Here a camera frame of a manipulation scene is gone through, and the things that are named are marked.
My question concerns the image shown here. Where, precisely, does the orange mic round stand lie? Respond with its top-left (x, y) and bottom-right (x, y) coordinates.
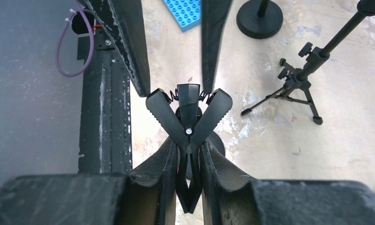
top-left (236, 0), bottom-right (283, 39)

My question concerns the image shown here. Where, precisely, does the purple loop base cable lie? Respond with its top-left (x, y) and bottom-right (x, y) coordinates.
top-left (55, 0), bottom-right (96, 78)

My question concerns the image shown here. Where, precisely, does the white mic clamp stand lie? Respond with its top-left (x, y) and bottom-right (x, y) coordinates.
top-left (146, 84), bottom-right (233, 213)

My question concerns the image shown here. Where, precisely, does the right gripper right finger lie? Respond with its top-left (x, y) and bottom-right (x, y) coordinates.
top-left (200, 142), bottom-right (375, 225)

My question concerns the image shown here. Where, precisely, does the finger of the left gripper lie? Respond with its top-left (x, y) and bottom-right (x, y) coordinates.
top-left (200, 0), bottom-right (233, 94)
top-left (82, 0), bottom-right (151, 97)

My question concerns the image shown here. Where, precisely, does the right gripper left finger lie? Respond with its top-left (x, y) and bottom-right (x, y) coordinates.
top-left (0, 138), bottom-right (177, 225)

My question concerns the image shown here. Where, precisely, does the black tripod stand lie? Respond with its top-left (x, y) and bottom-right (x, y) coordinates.
top-left (240, 0), bottom-right (375, 125)

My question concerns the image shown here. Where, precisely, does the blue lego baseplate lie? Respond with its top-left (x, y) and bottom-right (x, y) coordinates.
top-left (162, 0), bottom-right (201, 32)

